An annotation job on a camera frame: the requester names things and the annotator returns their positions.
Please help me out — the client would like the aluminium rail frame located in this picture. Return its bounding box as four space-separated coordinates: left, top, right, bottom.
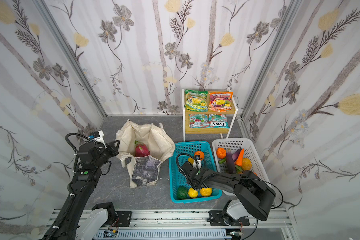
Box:
44 206 295 240

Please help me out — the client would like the teal Fox's candy bag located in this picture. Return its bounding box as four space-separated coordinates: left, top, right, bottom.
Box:
209 114 230 129

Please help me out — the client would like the yellow lemon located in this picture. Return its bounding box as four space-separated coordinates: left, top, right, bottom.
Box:
188 188 199 199
188 158 195 165

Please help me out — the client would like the orange tangerine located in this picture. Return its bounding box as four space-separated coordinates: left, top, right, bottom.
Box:
194 151 205 161

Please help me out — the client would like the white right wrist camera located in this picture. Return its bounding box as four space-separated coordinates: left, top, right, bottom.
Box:
194 159 202 170

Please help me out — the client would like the purple eggplant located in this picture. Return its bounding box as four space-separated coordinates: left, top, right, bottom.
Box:
226 152 237 174

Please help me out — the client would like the orange carrot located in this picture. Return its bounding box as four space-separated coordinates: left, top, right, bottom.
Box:
235 149 245 167

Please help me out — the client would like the pink dragon fruit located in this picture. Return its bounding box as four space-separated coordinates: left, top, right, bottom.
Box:
135 141 151 158

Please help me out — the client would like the green avocado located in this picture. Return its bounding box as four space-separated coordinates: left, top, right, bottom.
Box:
177 186 189 200

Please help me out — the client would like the red green candy bag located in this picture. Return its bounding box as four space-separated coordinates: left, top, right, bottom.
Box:
189 114 210 129

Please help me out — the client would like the orange candy bag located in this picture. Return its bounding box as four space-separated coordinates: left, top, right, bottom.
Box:
209 92 233 112

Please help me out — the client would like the white plastic basket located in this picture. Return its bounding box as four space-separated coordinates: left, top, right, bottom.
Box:
212 138 270 182

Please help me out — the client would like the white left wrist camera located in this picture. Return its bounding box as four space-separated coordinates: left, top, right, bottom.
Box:
88 131 105 144

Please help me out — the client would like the orange tomato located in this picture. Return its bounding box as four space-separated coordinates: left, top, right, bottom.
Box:
216 148 227 160

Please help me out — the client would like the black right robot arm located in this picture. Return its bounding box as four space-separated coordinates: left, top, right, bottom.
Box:
178 162 276 221

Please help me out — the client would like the yellow lemon front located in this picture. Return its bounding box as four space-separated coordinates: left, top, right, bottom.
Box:
188 188 199 199

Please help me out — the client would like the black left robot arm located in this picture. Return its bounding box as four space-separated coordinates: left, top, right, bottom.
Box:
42 131 120 240

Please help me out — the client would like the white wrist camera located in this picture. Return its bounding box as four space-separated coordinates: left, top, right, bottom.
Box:
88 131 105 144
194 159 202 170

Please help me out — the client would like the yellow pear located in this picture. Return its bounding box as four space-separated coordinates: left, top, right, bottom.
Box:
200 188 213 197

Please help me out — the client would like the cream canvas tote bag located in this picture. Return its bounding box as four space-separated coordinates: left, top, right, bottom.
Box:
116 120 175 189

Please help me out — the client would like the teal plastic basket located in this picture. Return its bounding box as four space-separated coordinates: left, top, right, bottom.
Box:
169 141 222 204

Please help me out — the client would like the yellow onion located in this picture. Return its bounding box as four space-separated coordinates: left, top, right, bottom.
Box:
241 158 252 171

